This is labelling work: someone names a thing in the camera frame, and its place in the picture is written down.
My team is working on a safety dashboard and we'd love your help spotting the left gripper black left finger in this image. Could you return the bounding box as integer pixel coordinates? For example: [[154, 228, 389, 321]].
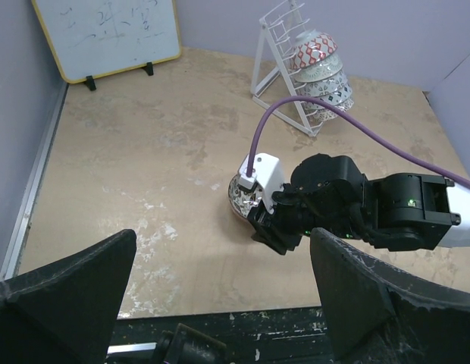
[[0, 229, 136, 363]]

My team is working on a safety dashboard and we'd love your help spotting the red patterned bowl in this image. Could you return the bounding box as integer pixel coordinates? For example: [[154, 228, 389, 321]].
[[296, 70, 348, 97]]

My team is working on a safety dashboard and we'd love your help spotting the small whiteboard with wooden frame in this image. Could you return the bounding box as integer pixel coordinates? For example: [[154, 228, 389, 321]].
[[32, 0, 181, 84]]

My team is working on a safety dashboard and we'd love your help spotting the green and white bowl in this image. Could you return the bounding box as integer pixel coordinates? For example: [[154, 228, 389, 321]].
[[293, 53, 343, 83]]

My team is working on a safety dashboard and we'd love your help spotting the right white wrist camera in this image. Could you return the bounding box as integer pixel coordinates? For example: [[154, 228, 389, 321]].
[[238, 153, 286, 215]]

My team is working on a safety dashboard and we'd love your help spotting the aluminium frame rail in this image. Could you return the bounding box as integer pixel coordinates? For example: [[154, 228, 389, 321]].
[[0, 81, 68, 281]]

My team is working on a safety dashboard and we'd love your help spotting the grey patterned bowl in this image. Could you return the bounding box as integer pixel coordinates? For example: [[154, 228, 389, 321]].
[[227, 174, 262, 220]]

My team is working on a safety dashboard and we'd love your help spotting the dark blue triangle-pattern bowl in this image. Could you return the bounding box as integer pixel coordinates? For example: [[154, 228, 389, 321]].
[[290, 30, 338, 71]]

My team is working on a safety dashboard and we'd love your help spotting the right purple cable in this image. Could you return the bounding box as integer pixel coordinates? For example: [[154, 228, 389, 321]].
[[246, 95, 470, 193]]

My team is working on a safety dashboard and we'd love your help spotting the white bowl with maroon pattern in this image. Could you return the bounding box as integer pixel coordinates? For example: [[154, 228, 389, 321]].
[[309, 98, 354, 124]]

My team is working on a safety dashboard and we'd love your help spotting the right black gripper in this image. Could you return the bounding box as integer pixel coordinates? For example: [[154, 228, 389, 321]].
[[247, 184, 315, 255]]

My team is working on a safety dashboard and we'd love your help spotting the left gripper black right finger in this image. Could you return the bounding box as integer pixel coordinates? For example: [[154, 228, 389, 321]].
[[310, 228, 470, 363]]

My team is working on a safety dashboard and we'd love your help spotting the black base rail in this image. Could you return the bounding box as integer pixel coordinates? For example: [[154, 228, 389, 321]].
[[111, 306, 334, 363]]

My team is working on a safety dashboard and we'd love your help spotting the light blue patterned bowl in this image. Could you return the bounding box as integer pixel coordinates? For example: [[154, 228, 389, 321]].
[[318, 88, 353, 106]]

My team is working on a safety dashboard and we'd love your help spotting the white wire dish rack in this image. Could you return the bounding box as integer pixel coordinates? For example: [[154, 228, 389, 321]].
[[250, 0, 337, 138]]

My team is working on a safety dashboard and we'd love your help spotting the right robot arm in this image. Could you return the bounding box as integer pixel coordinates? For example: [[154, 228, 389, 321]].
[[238, 153, 470, 255]]

